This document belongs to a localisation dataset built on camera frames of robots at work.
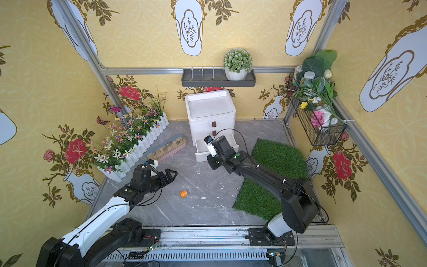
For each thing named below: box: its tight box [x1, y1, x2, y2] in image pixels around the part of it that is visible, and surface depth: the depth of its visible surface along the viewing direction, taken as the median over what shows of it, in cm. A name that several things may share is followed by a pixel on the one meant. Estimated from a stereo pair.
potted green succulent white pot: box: [223, 48, 253, 81], surface depth 76 cm
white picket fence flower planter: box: [94, 87, 170, 183], surface depth 94 cm
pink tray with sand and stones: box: [144, 134, 187, 163], surface depth 105 cm
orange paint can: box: [180, 190, 189, 199], surface depth 87 cm
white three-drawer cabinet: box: [184, 89, 240, 162], surface depth 97 cm
